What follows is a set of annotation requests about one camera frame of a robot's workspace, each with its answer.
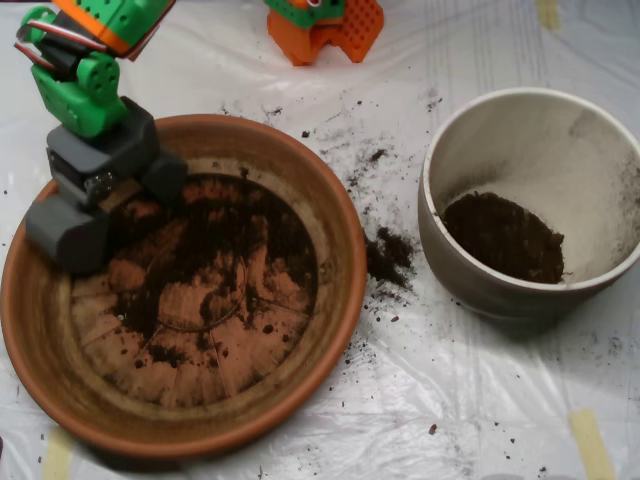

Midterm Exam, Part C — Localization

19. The dark soil pile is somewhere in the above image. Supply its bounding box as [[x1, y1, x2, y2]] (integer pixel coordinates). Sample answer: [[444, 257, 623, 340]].
[[89, 174, 319, 369]]

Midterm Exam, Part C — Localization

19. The dark soil heap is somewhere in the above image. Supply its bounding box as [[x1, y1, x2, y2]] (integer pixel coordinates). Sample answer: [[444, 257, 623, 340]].
[[440, 192, 567, 285]]

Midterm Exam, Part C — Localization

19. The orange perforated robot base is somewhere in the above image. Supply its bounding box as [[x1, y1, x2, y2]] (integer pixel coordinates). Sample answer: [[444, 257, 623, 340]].
[[266, 0, 385, 67]]

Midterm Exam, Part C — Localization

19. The terracotta plant saucer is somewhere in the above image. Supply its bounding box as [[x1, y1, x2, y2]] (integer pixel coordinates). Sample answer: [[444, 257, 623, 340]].
[[0, 113, 370, 461]]

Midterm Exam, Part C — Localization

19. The spilled soil clump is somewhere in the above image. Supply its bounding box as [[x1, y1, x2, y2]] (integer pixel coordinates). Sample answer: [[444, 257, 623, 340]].
[[367, 225, 416, 289]]

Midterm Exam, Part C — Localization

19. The white plant pot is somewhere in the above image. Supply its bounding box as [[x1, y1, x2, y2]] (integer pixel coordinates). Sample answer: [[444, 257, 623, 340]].
[[417, 87, 640, 322]]

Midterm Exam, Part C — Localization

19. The beige masking tape strip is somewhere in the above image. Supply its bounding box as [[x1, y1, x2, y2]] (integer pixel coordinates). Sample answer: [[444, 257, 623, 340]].
[[41, 427, 75, 480], [537, 0, 562, 31], [568, 408, 617, 480]]

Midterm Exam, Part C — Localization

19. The clear plastic cover sheet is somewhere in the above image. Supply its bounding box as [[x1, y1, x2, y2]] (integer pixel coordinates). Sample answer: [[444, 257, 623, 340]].
[[0, 0, 640, 480]]

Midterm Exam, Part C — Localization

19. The red and white servo cable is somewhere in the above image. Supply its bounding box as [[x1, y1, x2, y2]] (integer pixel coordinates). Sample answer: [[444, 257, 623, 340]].
[[13, 18, 109, 69]]

